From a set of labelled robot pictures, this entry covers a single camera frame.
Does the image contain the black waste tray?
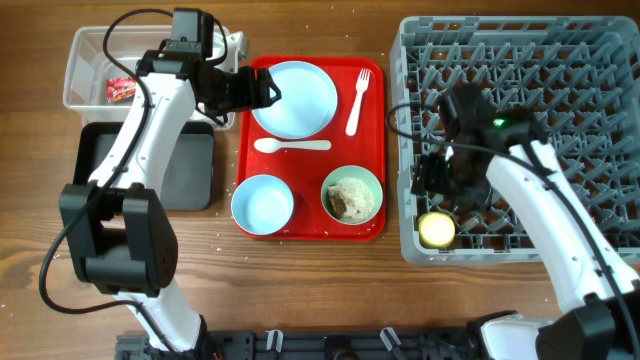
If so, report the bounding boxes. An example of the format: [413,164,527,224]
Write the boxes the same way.
[72,122,215,211]

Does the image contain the red snack wrapper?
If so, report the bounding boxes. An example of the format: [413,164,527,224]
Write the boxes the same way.
[106,77,137,103]

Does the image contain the red plastic tray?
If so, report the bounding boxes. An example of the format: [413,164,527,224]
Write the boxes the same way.
[236,55,386,241]

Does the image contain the cream plastic spoon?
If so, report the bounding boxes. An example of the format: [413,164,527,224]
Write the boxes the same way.
[254,138,332,154]

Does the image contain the grey dishwasher rack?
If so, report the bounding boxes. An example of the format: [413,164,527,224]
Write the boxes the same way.
[389,16,639,266]

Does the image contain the large light blue plate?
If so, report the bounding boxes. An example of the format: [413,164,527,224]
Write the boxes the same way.
[252,61,338,140]

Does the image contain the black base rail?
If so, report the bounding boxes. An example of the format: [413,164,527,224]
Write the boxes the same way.
[114,327,559,360]

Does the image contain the white plastic fork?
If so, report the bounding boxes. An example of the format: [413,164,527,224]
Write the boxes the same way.
[345,68,371,136]

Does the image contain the light blue bowl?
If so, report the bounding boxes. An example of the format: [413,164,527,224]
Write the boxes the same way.
[231,174,294,236]

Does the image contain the green bowl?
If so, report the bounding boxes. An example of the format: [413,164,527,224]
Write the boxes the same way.
[320,165,384,226]

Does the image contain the clear plastic waste bin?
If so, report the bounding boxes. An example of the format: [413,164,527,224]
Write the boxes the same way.
[62,25,239,132]

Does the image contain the rice and food leftovers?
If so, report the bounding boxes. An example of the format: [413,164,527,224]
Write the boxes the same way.
[326,177,374,224]

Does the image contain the yellow plastic cup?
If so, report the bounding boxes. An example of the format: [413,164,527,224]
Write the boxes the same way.
[417,212,456,248]

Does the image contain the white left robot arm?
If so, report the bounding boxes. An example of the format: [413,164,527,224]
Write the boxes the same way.
[56,8,281,359]

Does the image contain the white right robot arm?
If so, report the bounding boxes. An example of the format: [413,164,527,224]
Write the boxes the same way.
[412,85,639,359]

